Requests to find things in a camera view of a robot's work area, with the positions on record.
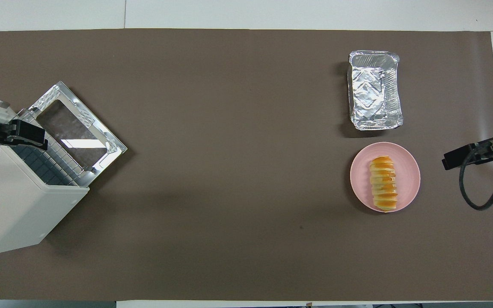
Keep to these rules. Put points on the golden bread loaf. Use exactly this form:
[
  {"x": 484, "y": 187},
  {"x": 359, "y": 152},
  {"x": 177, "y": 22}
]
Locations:
[{"x": 383, "y": 184}]

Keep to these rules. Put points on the aluminium foil tray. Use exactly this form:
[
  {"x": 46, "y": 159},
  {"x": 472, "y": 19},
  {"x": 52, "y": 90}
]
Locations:
[{"x": 372, "y": 92}]

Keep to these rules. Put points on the metal oven rack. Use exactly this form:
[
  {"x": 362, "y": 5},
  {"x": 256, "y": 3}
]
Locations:
[{"x": 58, "y": 164}]

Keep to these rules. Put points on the glass oven door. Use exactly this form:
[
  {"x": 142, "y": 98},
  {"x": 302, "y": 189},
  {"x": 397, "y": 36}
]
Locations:
[{"x": 79, "y": 137}]

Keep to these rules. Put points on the cream toaster oven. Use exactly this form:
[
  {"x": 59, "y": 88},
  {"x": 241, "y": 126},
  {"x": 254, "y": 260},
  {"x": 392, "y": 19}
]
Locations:
[{"x": 11, "y": 209}]

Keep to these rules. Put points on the pink round plate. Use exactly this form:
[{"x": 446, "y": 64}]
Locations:
[{"x": 407, "y": 171}]

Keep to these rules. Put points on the brown table mat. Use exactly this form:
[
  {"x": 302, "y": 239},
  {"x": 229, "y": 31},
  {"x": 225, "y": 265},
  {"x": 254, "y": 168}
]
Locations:
[{"x": 229, "y": 171}]

